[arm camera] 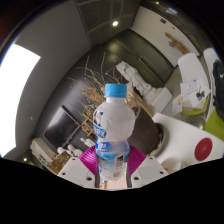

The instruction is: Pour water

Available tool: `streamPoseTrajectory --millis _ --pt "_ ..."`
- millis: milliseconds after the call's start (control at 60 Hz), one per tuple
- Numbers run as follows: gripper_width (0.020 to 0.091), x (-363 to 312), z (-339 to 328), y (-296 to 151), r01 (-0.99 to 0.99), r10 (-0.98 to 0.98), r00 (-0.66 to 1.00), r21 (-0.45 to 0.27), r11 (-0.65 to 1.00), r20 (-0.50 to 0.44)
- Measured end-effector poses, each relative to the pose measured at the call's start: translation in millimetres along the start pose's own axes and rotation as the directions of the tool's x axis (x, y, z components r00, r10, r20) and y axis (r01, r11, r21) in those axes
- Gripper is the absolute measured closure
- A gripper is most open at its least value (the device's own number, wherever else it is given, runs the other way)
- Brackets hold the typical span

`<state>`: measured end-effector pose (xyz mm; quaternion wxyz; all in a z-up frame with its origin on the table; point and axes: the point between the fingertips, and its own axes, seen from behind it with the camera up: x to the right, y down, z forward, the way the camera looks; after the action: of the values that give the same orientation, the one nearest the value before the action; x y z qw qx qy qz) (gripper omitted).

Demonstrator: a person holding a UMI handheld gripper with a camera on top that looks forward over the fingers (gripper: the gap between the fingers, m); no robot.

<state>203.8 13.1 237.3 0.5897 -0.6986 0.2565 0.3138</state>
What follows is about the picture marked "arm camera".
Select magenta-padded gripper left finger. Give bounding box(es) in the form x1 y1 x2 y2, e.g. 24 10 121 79
57 145 98 189

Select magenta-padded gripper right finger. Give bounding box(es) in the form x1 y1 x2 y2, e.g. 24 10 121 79
125 145 169 189

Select clear blue-capped water bottle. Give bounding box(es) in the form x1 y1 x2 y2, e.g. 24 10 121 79
92 83 137 183

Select grey plant saucer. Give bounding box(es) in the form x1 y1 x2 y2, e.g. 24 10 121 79
149 123 165 158

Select dried plant in grey pot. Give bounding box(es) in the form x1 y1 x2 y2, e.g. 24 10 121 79
66 54 161 156

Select white cabinet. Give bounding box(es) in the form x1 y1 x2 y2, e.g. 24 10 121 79
29 137 54 164

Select flat round red coaster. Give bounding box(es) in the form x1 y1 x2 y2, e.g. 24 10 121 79
194 137 214 162

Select brown cardboard box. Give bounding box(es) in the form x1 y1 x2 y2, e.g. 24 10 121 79
128 89 154 118

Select green seat cushion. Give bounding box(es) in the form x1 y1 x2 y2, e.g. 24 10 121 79
204 109 224 143
181 96 211 117

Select stack of white papers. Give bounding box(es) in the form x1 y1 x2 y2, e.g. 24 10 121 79
179 79 212 109

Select long ceiling light strip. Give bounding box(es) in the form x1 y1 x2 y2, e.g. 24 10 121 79
0 43 42 158

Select dark double door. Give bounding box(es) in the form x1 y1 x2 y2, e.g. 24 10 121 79
106 29 176 84

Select tall wooden figure sculpture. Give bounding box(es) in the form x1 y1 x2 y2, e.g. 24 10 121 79
164 32 191 55

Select recessed ceiling spotlights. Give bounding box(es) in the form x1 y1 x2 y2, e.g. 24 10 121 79
112 0 161 28

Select black wall screen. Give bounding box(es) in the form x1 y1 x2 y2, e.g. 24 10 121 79
42 105 81 153

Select white pedestal block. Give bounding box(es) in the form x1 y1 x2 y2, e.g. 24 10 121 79
143 87 173 114

